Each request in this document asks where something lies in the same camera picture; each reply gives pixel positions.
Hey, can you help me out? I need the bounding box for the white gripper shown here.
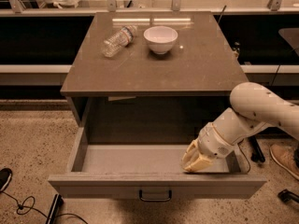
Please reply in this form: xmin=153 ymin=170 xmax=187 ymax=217
xmin=181 ymin=122 xmax=234 ymax=173

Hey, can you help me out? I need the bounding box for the black power adapter cable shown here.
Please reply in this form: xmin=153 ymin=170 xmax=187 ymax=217
xmin=237 ymin=138 xmax=252 ymax=175

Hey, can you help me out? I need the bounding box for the grey drawer cabinet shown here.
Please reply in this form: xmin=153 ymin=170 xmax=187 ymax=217
xmin=61 ymin=12 xmax=247 ymax=145

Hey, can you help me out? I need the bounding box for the grey top drawer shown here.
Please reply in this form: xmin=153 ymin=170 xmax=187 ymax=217
xmin=49 ymin=97 xmax=265 ymax=202

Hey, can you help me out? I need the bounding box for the black floor cable left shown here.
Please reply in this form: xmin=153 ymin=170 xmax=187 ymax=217
xmin=0 ymin=189 xmax=90 ymax=224

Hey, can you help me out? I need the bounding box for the white ceramic bowl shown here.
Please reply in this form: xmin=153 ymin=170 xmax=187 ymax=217
xmin=143 ymin=26 xmax=178 ymax=54

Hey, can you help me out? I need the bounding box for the black shoe at left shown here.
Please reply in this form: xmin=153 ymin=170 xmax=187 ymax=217
xmin=0 ymin=168 xmax=12 ymax=192

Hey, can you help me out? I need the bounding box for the black bar on floor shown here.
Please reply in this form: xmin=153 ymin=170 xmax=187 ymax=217
xmin=45 ymin=194 xmax=64 ymax=224

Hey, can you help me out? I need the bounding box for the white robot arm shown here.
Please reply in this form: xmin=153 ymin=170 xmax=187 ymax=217
xmin=181 ymin=82 xmax=299 ymax=173

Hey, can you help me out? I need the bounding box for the tan shoe at right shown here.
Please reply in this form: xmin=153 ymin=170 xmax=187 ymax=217
xmin=270 ymin=145 xmax=299 ymax=180

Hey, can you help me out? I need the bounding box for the black tripod leg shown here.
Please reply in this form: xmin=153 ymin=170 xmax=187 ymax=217
xmin=249 ymin=136 xmax=265 ymax=162

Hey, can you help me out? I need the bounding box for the clear plastic water bottle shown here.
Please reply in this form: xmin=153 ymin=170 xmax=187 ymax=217
xmin=102 ymin=25 xmax=137 ymax=58

